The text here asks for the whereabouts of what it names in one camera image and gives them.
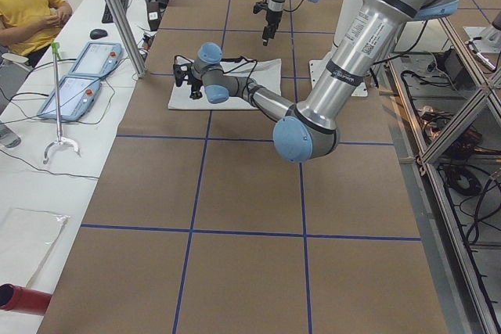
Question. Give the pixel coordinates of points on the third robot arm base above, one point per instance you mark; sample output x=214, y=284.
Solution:
x=485, y=39

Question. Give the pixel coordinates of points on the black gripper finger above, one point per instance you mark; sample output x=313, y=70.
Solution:
x=268, y=34
x=196, y=95

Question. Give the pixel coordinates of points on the black box with label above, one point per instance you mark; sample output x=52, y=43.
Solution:
x=153, y=14

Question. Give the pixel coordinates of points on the blue teach pendant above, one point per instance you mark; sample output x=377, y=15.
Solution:
x=97, y=59
x=77, y=95

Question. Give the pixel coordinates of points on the person in yellow shirt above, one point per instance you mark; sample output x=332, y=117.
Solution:
x=28, y=27

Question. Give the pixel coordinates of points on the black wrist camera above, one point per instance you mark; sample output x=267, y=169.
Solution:
x=182, y=74
x=260, y=6

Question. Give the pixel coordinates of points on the clear plastic bag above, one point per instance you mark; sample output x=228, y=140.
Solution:
x=27, y=239

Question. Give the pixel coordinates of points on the black computer mouse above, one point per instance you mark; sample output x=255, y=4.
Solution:
x=98, y=33

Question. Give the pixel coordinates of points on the grey cartoon print t-shirt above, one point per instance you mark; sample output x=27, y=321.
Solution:
x=227, y=89

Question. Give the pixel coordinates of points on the upper blue teach pendant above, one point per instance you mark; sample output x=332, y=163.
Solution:
x=97, y=59

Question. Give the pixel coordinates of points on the metal reacher grabber tool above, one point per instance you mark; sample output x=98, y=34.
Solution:
x=60, y=138

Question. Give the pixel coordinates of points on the red cylinder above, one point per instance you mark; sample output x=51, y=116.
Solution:
x=23, y=300

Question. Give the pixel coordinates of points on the lower blue teach pendant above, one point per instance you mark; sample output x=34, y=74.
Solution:
x=77, y=95

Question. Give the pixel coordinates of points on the aluminium frame post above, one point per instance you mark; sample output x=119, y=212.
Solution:
x=127, y=37

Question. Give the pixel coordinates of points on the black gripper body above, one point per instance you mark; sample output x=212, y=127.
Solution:
x=271, y=18
x=195, y=83

